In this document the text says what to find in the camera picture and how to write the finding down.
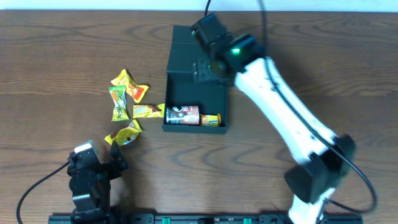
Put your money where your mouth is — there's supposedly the green yellow snack packet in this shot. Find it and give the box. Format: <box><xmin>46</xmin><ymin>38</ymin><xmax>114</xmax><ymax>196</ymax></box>
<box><xmin>109</xmin><ymin>86</ymin><xmax>129</xmax><ymax>121</ymax></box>

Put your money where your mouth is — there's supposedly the small yellow biscuit packet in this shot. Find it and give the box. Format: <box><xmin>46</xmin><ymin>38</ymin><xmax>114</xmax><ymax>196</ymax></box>
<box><xmin>200</xmin><ymin>113</ymin><xmax>221</xmax><ymax>127</ymax></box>

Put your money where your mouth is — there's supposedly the red Pringles can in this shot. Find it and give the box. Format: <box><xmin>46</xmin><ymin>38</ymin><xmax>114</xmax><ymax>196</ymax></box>
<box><xmin>166</xmin><ymin>106</ymin><xmax>200</xmax><ymax>126</ymax></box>

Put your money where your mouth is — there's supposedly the yellow peanut butter sandwich packet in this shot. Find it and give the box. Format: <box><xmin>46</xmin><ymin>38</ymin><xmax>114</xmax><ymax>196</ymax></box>
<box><xmin>111</xmin><ymin>69</ymin><xmax>149</xmax><ymax>103</ymax></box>

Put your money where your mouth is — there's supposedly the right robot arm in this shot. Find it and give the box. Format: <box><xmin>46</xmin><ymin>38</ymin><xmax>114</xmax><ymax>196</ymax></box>
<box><xmin>192</xmin><ymin>30</ymin><xmax>356</xmax><ymax>223</ymax></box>

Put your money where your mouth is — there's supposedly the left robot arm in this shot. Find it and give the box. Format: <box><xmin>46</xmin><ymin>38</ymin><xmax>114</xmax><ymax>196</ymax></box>
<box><xmin>67</xmin><ymin>140</ymin><xmax>128</xmax><ymax>223</ymax></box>

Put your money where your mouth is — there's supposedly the yellow crumpled snack packet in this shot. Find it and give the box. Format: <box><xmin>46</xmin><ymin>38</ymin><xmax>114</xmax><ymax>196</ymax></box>
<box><xmin>104</xmin><ymin>119</ymin><xmax>142</xmax><ymax>146</ymax></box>

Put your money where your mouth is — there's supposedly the dark green open box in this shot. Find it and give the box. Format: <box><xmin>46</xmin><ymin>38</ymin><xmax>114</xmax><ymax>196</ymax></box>
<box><xmin>162</xmin><ymin>25</ymin><xmax>228</xmax><ymax>134</ymax></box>

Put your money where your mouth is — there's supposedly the yellow Apollo wafer packet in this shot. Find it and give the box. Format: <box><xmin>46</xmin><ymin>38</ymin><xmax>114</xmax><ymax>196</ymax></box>
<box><xmin>133</xmin><ymin>103</ymin><xmax>165</xmax><ymax>118</ymax></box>

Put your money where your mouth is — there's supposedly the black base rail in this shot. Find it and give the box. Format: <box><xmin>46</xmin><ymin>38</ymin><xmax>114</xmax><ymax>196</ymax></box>
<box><xmin>48</xmin><ymin>213</ymin><xmax>364</xmax><ymax>224</ymax></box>

